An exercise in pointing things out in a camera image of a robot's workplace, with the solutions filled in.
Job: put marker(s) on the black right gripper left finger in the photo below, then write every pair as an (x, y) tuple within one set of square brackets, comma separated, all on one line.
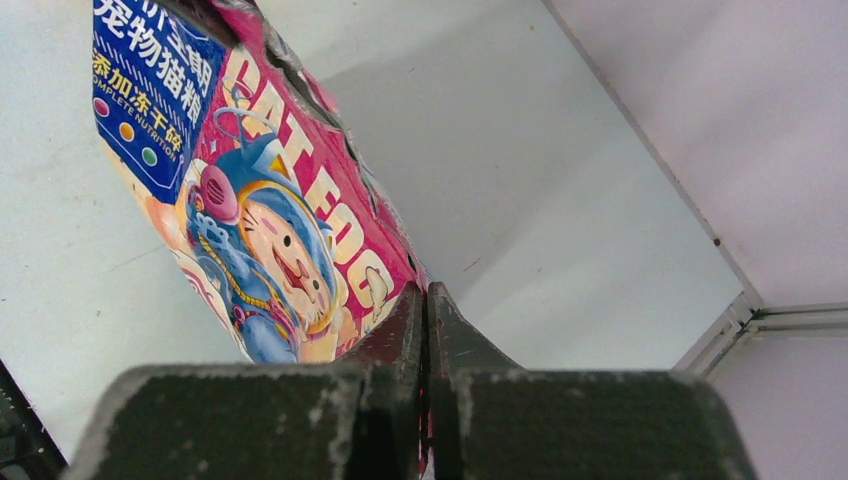
[(354, 418)]

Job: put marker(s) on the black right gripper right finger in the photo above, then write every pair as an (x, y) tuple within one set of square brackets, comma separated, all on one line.
[(494, 419)]

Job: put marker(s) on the colourful cat food bag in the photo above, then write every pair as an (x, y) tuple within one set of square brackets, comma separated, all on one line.
[(240, 161)]

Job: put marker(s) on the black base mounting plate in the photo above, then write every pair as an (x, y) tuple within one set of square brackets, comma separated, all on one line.
[(27, 449)]

